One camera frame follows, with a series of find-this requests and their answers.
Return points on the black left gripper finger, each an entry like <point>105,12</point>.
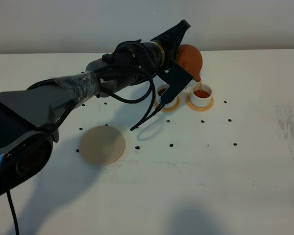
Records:
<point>172,38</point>

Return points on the white teacup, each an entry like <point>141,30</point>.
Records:
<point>201,95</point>
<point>164,95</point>

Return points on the right white teacup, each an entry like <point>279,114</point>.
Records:
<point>201,95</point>

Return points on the left white teacup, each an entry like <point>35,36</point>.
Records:
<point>164,95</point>

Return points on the brown clay teapot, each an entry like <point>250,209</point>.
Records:
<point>190,59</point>

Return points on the left orange saucer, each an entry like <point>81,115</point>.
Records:
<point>172,106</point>

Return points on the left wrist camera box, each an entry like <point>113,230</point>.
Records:
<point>176,77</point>

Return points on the large beige round coaster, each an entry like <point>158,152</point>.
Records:
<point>102,145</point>

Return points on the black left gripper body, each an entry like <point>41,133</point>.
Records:
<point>150,57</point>

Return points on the orange saucer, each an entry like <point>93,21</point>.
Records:
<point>198,109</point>
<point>172,106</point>

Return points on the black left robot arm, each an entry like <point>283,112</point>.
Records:
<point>29,119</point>

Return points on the right orange saucer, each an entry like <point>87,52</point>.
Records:
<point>198,109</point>

